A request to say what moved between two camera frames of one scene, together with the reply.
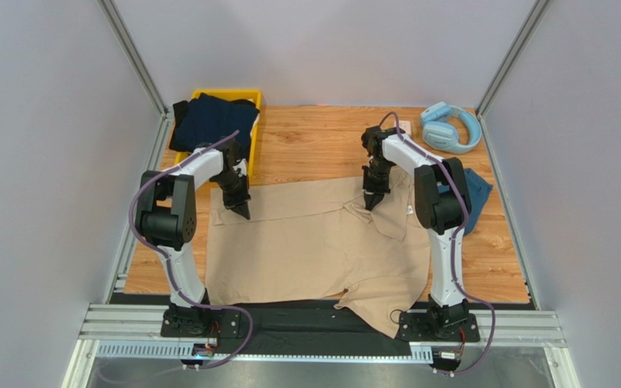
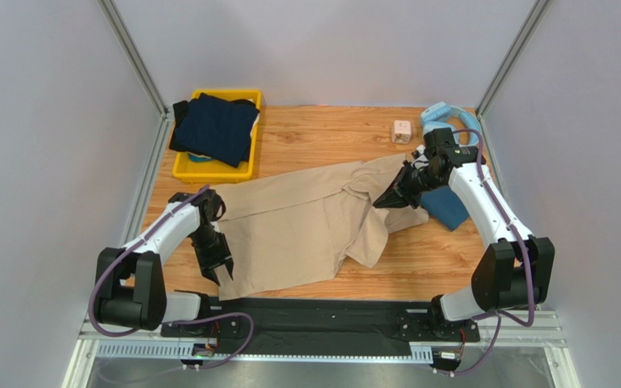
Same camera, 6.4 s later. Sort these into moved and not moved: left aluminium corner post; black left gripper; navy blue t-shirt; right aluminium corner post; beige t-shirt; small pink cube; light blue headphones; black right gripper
Moved: beige t-shirt; black right gripper; black left gripper
Not moved: light blue headphones; navy blue t-shirt; left aluminium corner post; right aluminium corner post; small pink cube
